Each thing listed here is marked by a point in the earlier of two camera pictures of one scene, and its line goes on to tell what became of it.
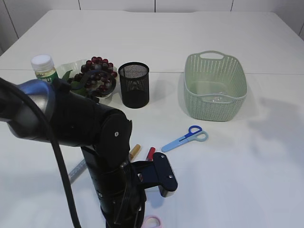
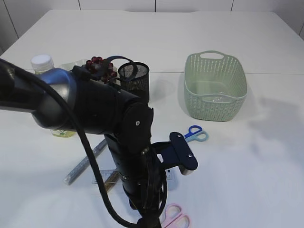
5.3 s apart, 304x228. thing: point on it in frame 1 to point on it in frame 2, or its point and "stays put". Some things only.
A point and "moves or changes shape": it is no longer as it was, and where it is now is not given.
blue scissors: [195, 133] stays put
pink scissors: [152, 222] moves or changes shape
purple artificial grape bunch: [97, 74] stays put
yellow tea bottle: [43, 66] stays put
